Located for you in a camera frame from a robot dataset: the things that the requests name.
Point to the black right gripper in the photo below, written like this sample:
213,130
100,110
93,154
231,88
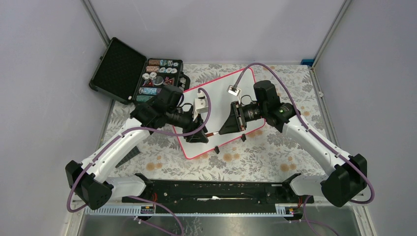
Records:
235,123

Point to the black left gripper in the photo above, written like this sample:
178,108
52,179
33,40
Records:
201,137

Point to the red capped marker pen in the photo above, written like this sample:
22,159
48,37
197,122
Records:
211,134

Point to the pink framed whiteboard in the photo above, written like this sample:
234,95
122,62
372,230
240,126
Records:
220,101

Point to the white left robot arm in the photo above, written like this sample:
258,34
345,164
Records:
89,180

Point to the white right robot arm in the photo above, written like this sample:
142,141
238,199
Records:
344,175

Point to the grey lego baseplate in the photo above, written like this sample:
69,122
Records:
134,152

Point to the black poker chip case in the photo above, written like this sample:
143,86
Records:
126,76

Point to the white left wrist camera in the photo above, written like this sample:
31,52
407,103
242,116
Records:
200,105

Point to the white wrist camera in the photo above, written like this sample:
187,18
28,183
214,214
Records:
200,105
233,90

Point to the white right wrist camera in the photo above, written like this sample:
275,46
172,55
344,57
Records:
233,90

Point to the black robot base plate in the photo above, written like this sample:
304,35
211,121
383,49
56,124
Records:
170,191

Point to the blue corner bracket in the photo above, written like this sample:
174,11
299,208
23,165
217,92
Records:
307,62

